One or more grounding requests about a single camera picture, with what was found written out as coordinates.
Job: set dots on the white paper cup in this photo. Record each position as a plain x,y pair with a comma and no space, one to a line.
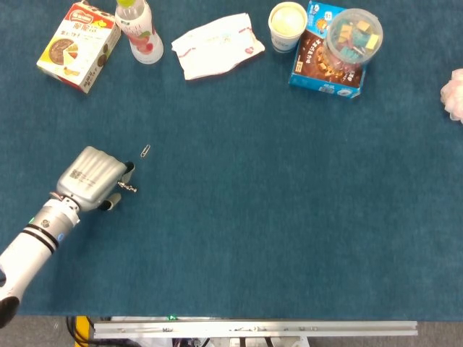
286,26

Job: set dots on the aluminium profile rail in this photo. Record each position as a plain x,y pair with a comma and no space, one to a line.
253,329

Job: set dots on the pink mesh bath sponge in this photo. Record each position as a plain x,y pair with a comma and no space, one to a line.
454,94

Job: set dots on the blue felt table cloth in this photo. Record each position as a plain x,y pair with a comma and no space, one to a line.
231,180

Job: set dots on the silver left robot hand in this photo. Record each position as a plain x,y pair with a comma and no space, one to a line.
88,177

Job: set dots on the clear jar of binder clips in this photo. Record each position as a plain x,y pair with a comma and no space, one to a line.
352,38

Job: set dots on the silver paper clip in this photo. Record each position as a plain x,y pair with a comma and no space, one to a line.
145,150

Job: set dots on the metal bead chain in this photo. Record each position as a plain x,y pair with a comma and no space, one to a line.
127,187

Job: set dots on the peach drink plastic bottle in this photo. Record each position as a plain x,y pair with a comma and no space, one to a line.
139,30

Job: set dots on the white cookie box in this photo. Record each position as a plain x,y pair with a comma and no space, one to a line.
79,47

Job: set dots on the blue chocolate snack box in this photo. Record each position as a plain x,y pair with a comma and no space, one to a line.
318,72

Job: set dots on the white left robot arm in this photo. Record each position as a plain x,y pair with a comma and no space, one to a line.
32,246

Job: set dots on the white tissue pack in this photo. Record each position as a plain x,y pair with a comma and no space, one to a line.
217,45

